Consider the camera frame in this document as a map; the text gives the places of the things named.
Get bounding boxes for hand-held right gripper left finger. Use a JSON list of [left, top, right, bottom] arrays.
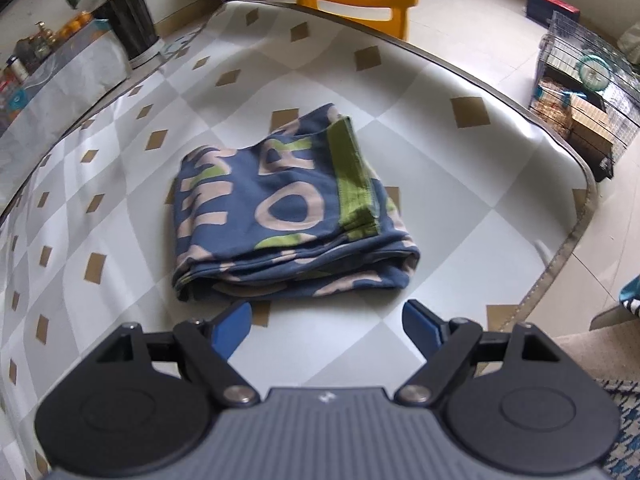
[[95, 301, 261, 407]]

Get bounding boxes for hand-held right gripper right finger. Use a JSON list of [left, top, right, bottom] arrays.
[[395, 299, 563, 406]]

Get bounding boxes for blue lettered pants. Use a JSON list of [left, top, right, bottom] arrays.
[[172, 103, 421, 303]]

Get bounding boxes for grey white checked tablecloth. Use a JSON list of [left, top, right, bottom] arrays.
[[0, 0, 598, 480]]

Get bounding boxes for teal patterned cloth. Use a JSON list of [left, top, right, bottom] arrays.
[[619, 274, 640, 318]]

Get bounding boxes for blue houndstooth rug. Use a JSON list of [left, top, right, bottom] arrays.
[[597, 379, 640, 480]]

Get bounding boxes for white round disc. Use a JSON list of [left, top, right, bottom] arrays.
[[159, 35, 198, 58]]

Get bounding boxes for side table with white cloth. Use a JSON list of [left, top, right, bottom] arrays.
[[0, 20, 132, 171]]

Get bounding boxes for bottles and jars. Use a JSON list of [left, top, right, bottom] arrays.
[[0, 21, 57, 111]]

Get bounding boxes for dark blue flat box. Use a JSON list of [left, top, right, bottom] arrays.
[[526, 0, 582, 26]]

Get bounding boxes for pile of oranges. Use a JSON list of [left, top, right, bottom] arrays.
[[57, 10, 96, 42]]

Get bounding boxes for wire pet cage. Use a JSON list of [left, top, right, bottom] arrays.
[[529, 10, 640, 183]]

